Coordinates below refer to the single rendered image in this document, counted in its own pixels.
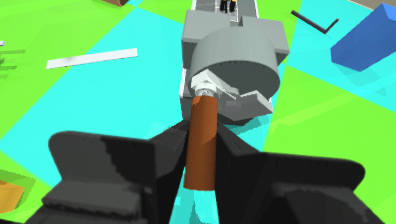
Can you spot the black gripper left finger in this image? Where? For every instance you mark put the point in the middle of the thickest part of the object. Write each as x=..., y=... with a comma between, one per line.
x=157, y=163

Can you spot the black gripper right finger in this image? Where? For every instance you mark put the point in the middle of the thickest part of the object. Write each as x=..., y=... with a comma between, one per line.
x=244, y=174

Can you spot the dark grey l-shaped rod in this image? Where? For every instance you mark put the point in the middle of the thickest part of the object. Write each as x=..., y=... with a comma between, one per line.
x=313, y=24

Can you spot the blue rectangular block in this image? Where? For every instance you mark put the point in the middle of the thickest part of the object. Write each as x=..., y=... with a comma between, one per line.
x=372, y=40

